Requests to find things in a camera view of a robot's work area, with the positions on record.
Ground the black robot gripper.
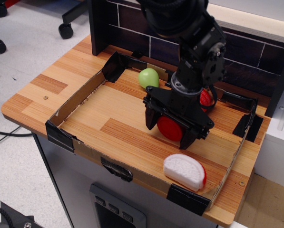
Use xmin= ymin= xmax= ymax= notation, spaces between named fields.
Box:
xmin=143 ymin=72 xmax=215 ymax=150

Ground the red-capped basil spice bottle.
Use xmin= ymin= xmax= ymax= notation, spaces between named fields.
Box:
xmin=157 ymin=89 xmax=214 ymax=142

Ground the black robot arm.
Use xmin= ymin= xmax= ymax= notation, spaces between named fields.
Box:
xmin=140 ymin=0 xmax=226 ymax=150

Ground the cardboard fence with black tape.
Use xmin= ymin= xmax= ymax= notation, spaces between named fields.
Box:
xmin=46 ymin=53 xmax=262 ymax=218

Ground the white and red toy slice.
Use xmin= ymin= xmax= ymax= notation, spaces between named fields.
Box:
xmin=163 ymin=154 xmax=206 ymax=191

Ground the green toy pear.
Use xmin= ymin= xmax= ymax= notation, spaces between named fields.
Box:
xmin=138 ymin=68 xmax=159 ymax=88

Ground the grey cabinet control panel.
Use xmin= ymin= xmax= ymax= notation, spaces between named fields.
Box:
xmin=89 ymin=184 xmax=147 ymax=228

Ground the white side cabinet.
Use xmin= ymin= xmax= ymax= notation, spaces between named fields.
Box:
xmin=255 ymin=91 xmax=284 ymax=186

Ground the dark brick-pattern backsplash panel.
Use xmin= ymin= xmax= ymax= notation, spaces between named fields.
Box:
xmin=87 ymin=0 xmax=284 ymax=117

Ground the black office chair base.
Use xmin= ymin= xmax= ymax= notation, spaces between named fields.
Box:
xmin=58 ymin=0 xmax=88 ymax=39

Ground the black floor cable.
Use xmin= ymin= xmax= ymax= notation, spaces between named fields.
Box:
xmin=0 ymin=125 xmax=33 ymax=149

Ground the black metal bracket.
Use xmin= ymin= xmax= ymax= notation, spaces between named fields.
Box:
xmin=0 ymin=201 xmax=42 ymax=228

